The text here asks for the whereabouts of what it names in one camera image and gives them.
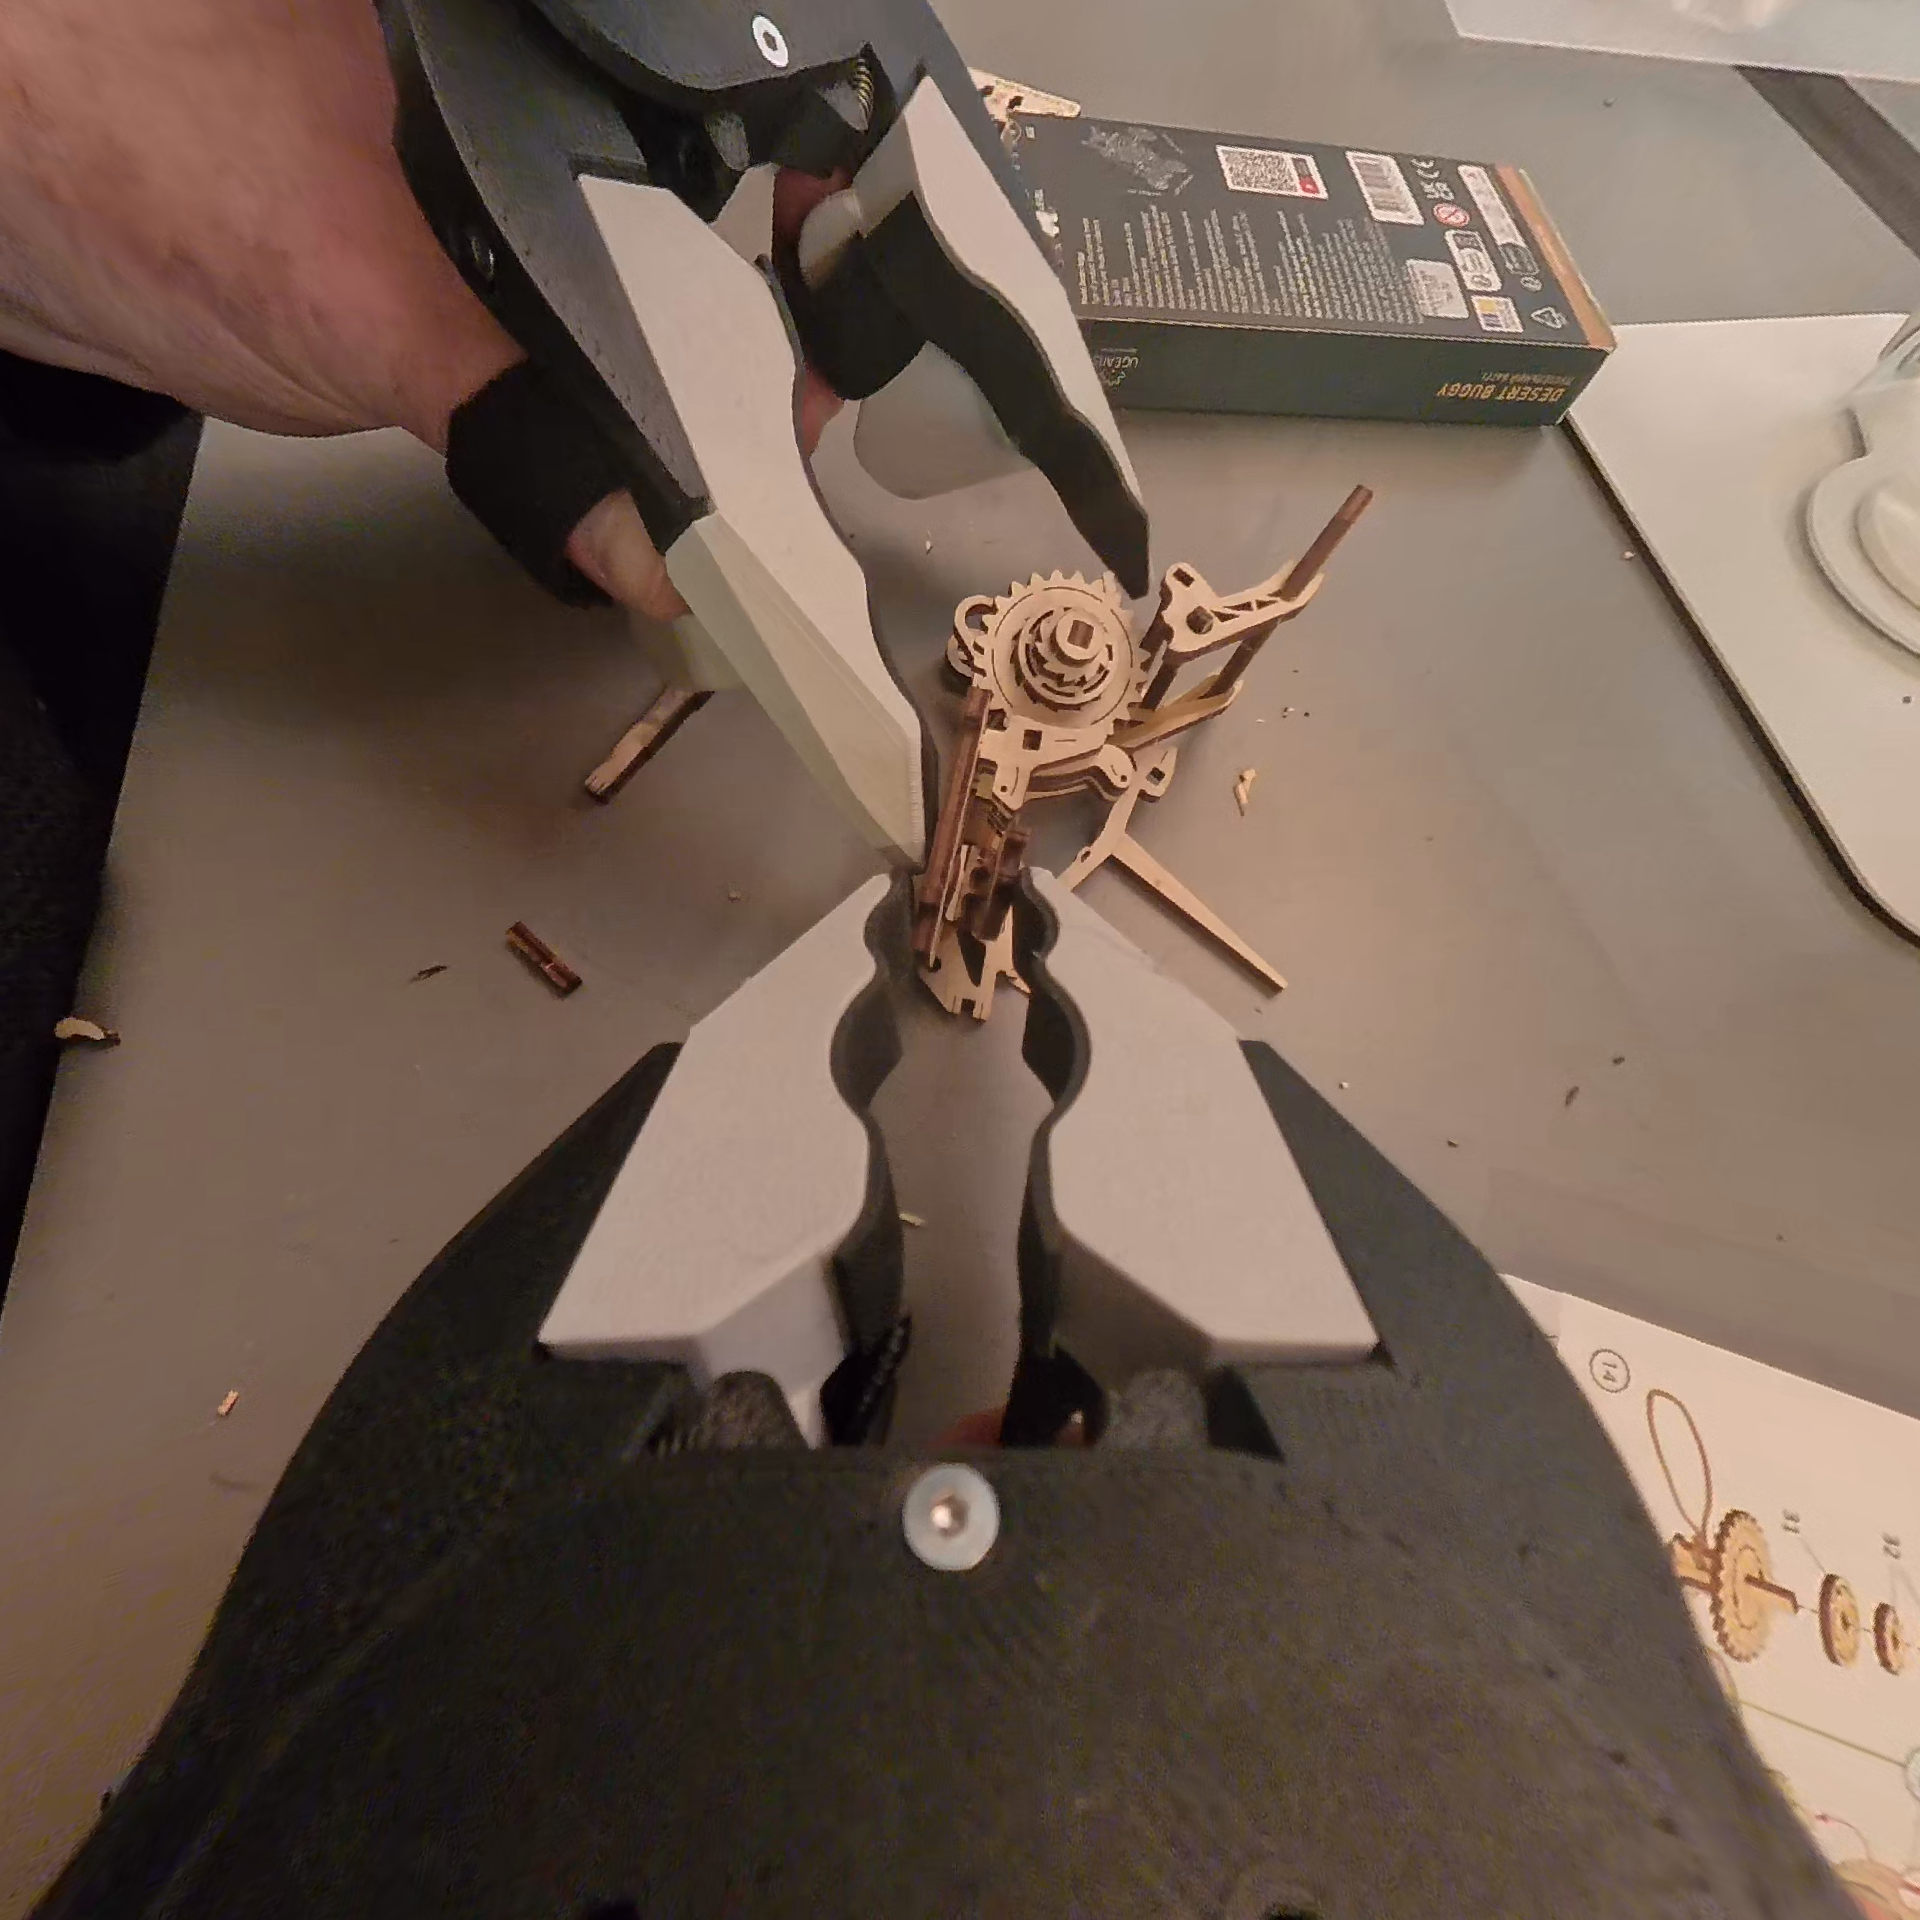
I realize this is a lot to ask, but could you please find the pointed dark wooden stick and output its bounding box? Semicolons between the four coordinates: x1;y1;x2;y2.
582;682;713;804

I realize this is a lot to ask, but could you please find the long notched wooden strip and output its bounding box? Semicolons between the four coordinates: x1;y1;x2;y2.
1057;833;1290;995

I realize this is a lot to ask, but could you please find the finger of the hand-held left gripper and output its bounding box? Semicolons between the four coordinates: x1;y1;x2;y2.
847;75;1158;600
575;172;924;870

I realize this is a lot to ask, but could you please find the dark model kit box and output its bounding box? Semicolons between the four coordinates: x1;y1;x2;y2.
982;112;1619;428

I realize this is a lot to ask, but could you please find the clear plastic container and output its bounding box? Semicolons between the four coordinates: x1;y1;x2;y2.
1449;0;1786;68

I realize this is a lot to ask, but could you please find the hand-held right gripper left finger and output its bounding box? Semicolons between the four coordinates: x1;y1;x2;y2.
536;871;920;1445

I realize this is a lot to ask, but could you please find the person's left hand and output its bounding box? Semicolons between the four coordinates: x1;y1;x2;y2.
0;0;692;625

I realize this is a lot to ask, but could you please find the wooden book stand white base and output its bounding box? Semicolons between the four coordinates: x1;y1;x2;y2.
1562;310;1920;941

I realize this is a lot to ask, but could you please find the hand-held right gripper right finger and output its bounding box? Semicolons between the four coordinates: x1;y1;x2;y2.
1019;867;1384;1370

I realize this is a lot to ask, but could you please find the open instruction booklet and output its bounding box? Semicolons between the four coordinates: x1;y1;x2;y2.
1501;1275;1920;1920

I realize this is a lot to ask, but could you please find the brown wooden model assembly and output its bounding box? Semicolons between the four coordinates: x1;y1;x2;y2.
910;482;1373;1029

